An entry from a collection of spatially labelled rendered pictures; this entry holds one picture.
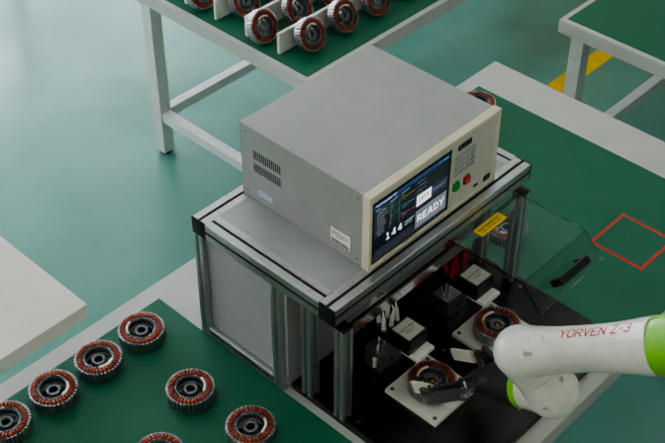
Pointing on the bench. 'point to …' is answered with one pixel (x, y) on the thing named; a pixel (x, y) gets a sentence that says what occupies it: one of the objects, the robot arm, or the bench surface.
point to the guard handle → (571, 271)
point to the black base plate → (496, 425)
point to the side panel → (241, 311)
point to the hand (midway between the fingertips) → (435, 370)
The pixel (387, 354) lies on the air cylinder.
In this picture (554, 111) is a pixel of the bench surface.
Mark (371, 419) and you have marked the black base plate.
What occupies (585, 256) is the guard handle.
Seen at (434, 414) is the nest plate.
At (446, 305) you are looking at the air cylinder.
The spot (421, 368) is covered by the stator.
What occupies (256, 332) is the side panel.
